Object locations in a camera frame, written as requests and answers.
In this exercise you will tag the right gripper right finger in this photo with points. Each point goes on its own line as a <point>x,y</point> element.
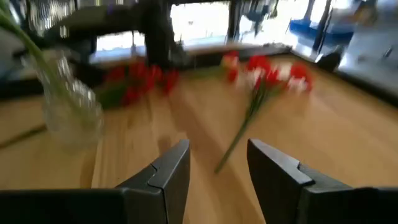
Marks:
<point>295,199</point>

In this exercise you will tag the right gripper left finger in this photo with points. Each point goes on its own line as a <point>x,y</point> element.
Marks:
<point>140,199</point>

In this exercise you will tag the clear glass vase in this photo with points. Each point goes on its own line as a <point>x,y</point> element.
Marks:
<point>71,118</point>

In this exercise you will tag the red artificial flower bunch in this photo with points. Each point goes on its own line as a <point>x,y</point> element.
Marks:
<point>140,77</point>
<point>267,76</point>

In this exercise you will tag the pink artificial tulip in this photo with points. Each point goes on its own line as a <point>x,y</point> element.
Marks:
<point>229,60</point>
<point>34,51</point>

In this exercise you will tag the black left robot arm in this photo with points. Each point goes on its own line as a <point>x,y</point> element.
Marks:
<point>158,34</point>

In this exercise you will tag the black table edge clamp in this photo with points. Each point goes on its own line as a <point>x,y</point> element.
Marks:
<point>329,61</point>

